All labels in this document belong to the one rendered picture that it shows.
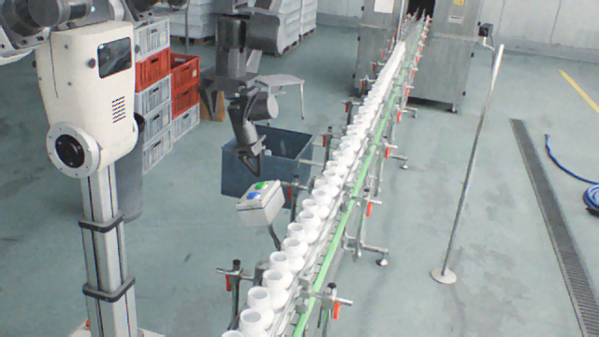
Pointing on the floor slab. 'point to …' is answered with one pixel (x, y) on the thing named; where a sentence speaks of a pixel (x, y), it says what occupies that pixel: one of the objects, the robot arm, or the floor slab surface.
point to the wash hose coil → (586, 189)
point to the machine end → (424, 84)
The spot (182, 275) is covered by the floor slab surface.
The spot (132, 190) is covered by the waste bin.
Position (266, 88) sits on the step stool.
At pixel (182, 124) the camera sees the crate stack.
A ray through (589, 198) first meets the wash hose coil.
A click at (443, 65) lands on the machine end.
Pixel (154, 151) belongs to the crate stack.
